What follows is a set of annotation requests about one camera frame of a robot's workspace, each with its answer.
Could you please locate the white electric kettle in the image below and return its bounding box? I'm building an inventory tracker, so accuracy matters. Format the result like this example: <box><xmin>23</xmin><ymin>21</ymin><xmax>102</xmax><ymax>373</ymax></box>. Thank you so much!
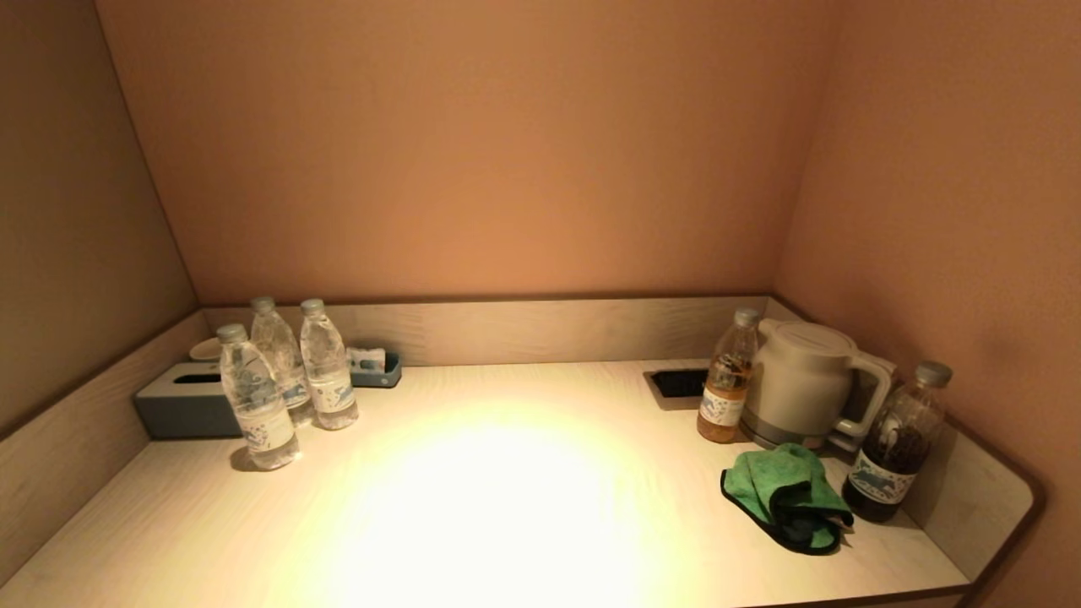
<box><xmin>743</xmin><ymin>318</ymin><xmax>897</xmax><ymax>450</ymax></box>

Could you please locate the grey tissue box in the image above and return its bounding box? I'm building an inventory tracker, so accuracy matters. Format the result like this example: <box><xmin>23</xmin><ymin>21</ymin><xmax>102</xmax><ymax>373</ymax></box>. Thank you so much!
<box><xmin>133</xmin><ymin>361</ymin><xmax>247</xmax><ymax>439</ymax></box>

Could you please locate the large clear water bottle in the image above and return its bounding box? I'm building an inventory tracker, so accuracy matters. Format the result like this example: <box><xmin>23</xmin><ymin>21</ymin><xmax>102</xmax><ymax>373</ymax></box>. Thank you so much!
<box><xmin>216</xmin><ymin>323</ymin><xmax>301</xmax><ymax>470</ymax></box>

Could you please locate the green microfibre cloth black trim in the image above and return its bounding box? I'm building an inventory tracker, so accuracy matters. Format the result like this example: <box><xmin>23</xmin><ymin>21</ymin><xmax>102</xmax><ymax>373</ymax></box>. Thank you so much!
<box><xmin>720</xmin><ymin>443</ymin><xmax>855</xmax><ymax>556</ymax></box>

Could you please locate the black recessed socket panel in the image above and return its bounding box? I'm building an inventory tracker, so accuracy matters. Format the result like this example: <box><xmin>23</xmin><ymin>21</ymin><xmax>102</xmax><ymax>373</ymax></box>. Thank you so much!
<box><xmin>644</xmin><ymin>368</ymin><xmax>712</xmax><ymax>411</ymax></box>

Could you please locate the dark tea bottle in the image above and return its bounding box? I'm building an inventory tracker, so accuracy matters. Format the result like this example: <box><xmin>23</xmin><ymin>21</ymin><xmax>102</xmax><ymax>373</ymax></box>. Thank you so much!
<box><xmin>842</xmin><ymin>361</ymin><xmax>953</xmax><ymax>524</ymax></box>

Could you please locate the amber tea bottle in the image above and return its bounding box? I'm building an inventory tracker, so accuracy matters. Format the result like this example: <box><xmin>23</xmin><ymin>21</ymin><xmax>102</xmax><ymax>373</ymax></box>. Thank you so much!
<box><xmin>697</xmin><ymin>307</ymin><xmax>762</xmax><ymax>444</ymax></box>

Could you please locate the small blue tray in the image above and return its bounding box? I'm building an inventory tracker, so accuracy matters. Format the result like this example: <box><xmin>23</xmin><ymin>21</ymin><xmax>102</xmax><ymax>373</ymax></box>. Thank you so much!
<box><xmin>349</xmin><ymin>351</ymin><xmax>403</xmax><ymax>388</ymax></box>

